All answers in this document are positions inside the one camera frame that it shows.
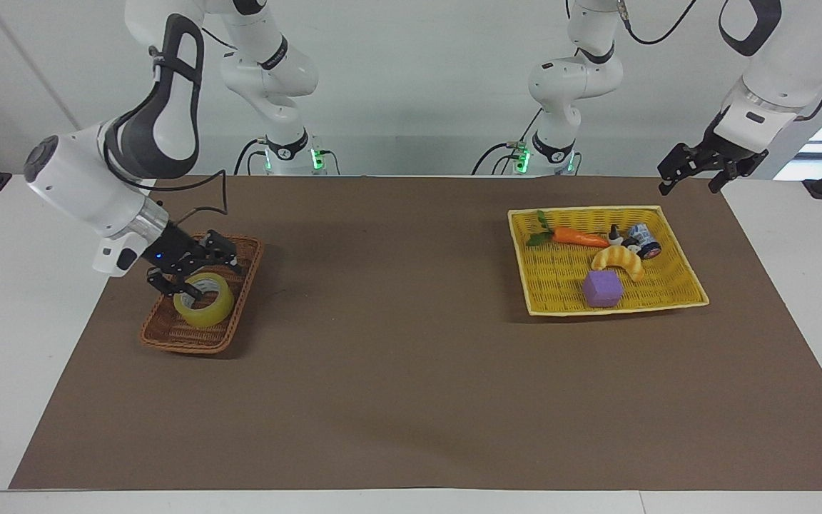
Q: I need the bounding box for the yellow tape roll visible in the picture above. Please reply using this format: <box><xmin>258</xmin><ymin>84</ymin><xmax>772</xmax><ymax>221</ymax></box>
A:
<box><xmin>173</xmin><ymin>271</ymin><xmax>236</xmax><ymax>329</ymax></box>

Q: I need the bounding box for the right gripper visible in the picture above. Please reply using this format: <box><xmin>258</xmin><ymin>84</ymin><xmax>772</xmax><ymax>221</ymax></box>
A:
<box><xmin>144</xmin><ymin>222</ymin><xmax>247</xmax><ymax>301</ymax></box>

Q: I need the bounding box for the small black white toy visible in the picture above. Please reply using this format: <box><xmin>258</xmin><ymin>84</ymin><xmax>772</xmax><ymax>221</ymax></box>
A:
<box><xmin>609</xmin><ymin>224</ymin><xmax>641</xmax><ymax>255</ymax></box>

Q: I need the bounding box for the toy croissant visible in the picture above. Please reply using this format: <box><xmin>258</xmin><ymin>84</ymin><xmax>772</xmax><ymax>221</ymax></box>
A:
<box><xmin>591</xmin><ymin>245</ymin><xmax>646</xmax><ymax>283</ymax></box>

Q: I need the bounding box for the brown wicker basket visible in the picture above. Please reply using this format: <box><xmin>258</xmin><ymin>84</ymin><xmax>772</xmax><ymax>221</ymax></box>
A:
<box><xmin>140</xmin><ymin>231</ymin><xmax>265</xmax><ymax>356</ymax></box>

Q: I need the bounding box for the small blue white can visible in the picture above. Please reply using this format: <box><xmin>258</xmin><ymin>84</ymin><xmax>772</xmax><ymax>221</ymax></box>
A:
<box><xmin>628</xmin><ymin>222</ymin><xmax>663</xmax><ymax>261</ymax></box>

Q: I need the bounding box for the yellow wicker basket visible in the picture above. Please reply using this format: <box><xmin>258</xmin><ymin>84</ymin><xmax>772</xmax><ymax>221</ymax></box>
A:
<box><xmin>507</xmin><ymin>205</ymin><xmax>711</xmax><ymax>317</ymax></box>

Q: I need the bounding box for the orange toy carrot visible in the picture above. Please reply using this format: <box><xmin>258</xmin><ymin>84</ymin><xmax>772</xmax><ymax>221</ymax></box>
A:
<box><xmin>525</xmin><ymin>210</ymin><xmax>611</xmax><ymax>250</ymax></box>

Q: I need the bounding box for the purple cube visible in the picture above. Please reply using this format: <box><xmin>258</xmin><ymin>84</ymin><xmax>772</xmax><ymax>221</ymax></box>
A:
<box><xmin>582</xmin><ymin>270</ymin><xmax>625</xmax><ymax>309</ymax></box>

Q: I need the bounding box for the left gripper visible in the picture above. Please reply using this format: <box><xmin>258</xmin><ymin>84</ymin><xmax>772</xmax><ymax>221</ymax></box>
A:
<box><xmin>656</xmin><ymin>128</ymin><xmax>769</xmax><ymax>196</ymax></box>

